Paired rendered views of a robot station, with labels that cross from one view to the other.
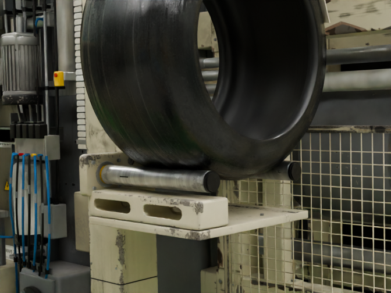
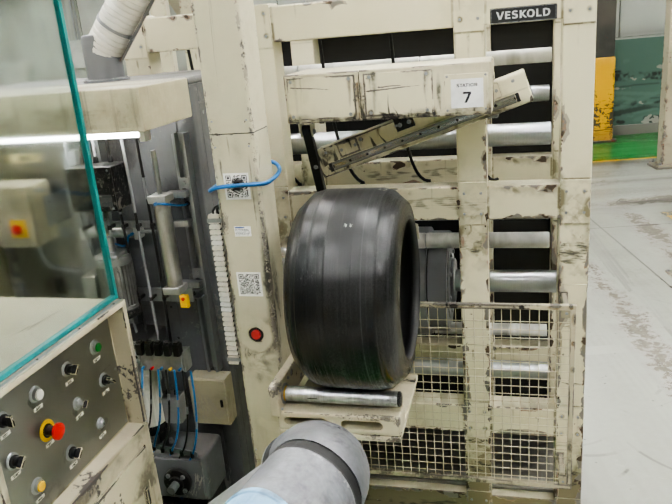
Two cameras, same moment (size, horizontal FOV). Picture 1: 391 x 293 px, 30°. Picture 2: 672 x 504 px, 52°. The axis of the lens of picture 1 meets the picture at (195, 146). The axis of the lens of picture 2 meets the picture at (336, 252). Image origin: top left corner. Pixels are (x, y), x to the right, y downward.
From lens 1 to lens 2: 1.26 m
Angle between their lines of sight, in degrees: 32
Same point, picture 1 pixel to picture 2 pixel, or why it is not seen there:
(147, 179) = (339, 400)
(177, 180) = (371, 401)
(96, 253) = (261, 442)
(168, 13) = (387, 306)
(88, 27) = (306, 313)
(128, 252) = not seen: hidden behind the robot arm
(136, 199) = (333, 417)
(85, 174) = (276, 402)
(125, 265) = not seen: hidden behind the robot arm
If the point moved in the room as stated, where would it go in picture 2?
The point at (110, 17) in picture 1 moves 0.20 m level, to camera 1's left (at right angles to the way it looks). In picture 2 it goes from (331, 308) to (259, 330)
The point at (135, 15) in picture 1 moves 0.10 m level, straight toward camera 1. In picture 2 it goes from (362, 310) to (387, 322)
